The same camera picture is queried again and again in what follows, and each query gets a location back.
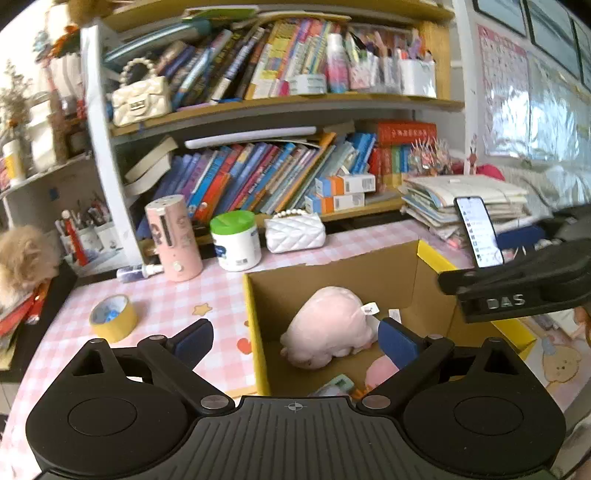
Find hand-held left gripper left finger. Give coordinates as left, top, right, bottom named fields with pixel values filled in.
left=74, top=318, right=236, bottom=415

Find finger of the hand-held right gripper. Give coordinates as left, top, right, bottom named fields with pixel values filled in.
left=437, top=237, right=591, bottom=295
left=537, top=204, right=591, bottom=243

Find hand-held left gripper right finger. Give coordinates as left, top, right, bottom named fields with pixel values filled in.
left=353, top=316, right=523, bottom=412

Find large pink plush toy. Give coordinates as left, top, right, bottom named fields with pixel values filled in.
left=280, top=286, right=380, bottom=370

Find cardboard box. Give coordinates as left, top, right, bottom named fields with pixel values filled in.
left=242, top=239, right=539, bottom=398

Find smartphone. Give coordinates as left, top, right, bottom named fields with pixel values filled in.
left=455, top=196, right=505, bottom=268

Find pink checked tablecloth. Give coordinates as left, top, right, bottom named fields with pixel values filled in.
left=0, top=219, right=591, bottom=480

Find pile of notebooks and papers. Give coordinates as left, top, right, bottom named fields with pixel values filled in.
left=399, top=175, right=531, bottom=241

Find yellow tape roll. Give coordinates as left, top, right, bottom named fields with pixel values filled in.
left=89, top=294, right=138, bottom=343

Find small dark bottle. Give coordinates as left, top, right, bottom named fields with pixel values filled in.
left=115, top=264, right=164, bottom=282

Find pink cylindrical tumbler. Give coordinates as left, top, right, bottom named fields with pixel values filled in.
left=144, top=194, right=204, bottom=283

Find white jar with green lid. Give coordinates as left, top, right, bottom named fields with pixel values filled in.
left=210, top=211, right=263, bottom=272

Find bunch of colourful trinkets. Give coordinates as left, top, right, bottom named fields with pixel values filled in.
left=409, top=138, right=453, bottom=176

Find white quilted purse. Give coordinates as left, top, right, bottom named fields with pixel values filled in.
left=264, top=209, right=327, bottom=254

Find orange and blue carton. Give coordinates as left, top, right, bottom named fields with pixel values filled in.
left=315, top=173, right=377, bottom=197
left=305, top=191, right=365, bottom=215

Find pen cups with pens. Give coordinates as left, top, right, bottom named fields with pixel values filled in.
left=54, top=200, right=123, bottom=266

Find row of colourful books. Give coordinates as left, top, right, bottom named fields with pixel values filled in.
left=124, top=119, right=439, bottom=220

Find tan fluffy animal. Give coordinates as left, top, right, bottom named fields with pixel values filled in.
left=0, top=225, right=61, bottom=310

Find wooden bookshelf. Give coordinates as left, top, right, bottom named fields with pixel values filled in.
left=81, top=0, right=467, bottom=271

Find white light bar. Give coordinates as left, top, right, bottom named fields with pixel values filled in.
left=185, top=127, right=319, bottom=149

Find white pen holder with pens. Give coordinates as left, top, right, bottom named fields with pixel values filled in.
left=348, top=30, right=437, bottom=99

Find white side shelf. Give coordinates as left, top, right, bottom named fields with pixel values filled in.
left=0, top=152, right=100, bottom=217

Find pink and white spray bottle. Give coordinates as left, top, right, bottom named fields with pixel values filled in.
left=325, top=32, right=350, bottom=94

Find row of upright books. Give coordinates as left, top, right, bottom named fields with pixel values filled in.
left=104, top=7, right=333, bottom=112

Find dried flower bunch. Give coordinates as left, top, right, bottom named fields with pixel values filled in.
left=0, top=60, right=35, bottom=139

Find shiny wall poster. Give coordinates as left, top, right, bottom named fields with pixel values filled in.
left=526, top=51, right=591, bottom=162

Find pink wall poster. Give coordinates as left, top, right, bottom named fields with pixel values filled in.
left=478, top=25, right=532, bottom=158

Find cream quilted purse pearl handle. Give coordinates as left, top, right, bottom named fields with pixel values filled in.
left=111, top=58, right=174, bottom=127

